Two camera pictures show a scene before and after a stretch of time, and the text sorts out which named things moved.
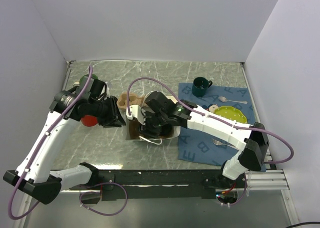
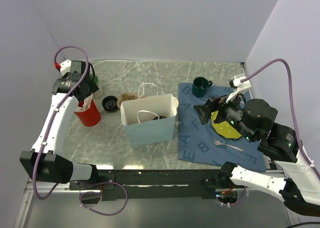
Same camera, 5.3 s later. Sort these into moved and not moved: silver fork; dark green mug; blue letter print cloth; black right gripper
Moved: black right gripper
Not moved: silver fork; dark green mug; blue letter print cloth
